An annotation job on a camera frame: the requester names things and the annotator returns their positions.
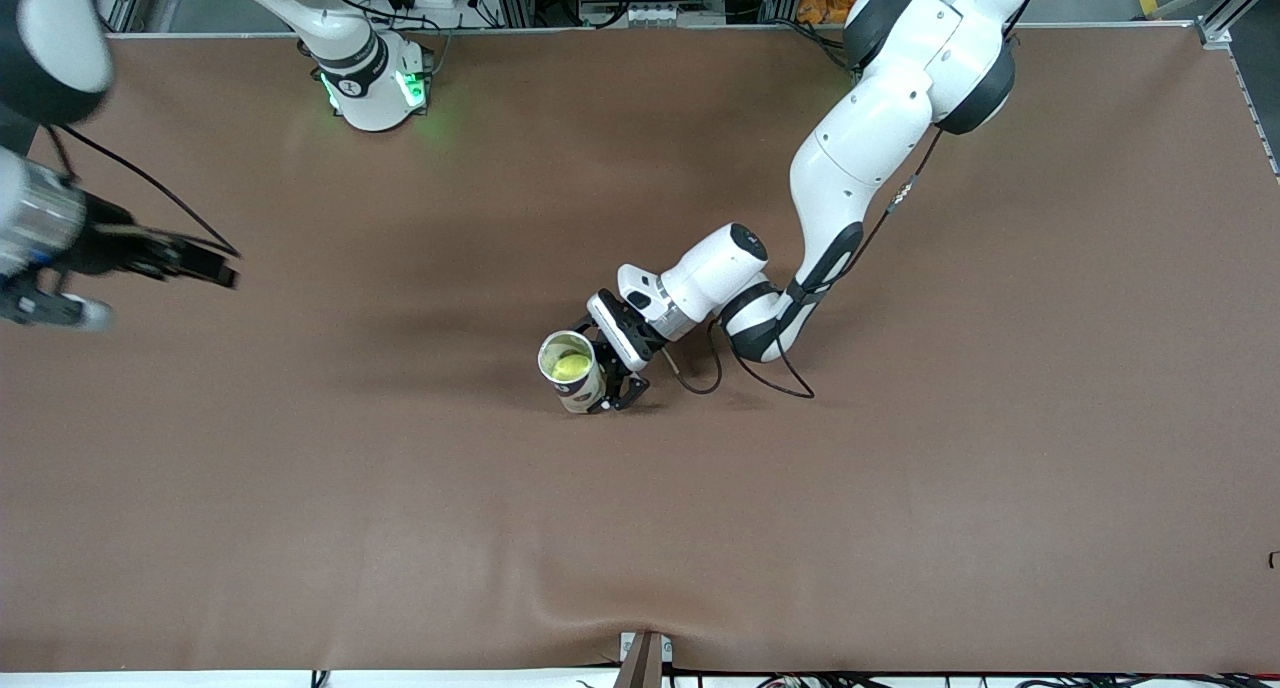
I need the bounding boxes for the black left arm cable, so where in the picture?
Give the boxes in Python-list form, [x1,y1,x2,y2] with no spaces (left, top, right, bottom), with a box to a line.
[660,128,946,399]

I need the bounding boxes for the silver tennis ball can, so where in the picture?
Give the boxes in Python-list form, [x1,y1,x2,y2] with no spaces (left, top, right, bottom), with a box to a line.
[538,330,606,415]

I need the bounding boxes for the brown table mat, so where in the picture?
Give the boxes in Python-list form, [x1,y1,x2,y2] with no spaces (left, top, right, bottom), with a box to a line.
[0,23,1280,674]

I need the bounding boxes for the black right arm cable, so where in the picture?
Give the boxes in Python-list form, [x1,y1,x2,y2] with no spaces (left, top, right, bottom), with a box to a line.
[45,123,241,259]

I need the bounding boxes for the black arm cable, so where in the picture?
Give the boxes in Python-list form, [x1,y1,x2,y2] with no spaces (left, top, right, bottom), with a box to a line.
[45,123,241,259]
[660,128,946,399]

